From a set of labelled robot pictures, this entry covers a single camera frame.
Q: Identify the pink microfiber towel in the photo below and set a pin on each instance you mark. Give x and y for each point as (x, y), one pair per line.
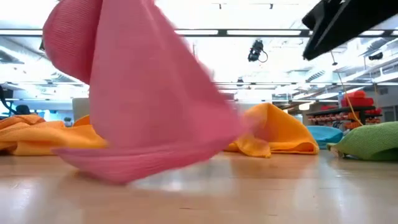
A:
(149, 93)

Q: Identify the blue microfiber towel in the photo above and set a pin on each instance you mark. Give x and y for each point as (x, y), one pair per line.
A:
(325, 133)

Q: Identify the black ceiling fixture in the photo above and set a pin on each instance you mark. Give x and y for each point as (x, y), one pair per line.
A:
(375, 56)

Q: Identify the person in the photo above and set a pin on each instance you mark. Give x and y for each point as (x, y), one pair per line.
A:
(22, 109)

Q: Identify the green microfiber towel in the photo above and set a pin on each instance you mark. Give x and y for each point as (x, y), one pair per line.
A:
(370, 140)

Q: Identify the rack with red bins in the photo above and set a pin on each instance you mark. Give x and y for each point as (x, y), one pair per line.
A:
(357, 101)

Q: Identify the black ceiling-mounted camera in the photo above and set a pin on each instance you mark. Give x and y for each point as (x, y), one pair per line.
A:
(255, 51)

